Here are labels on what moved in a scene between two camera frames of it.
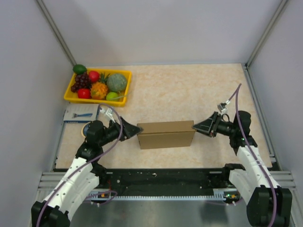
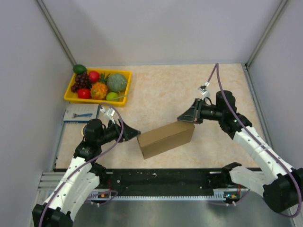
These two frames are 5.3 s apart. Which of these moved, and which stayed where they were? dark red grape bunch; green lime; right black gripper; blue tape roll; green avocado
Moved: right black gripper
Stayed: green avocado; green lime; blue tape roll; dark red grape bunch
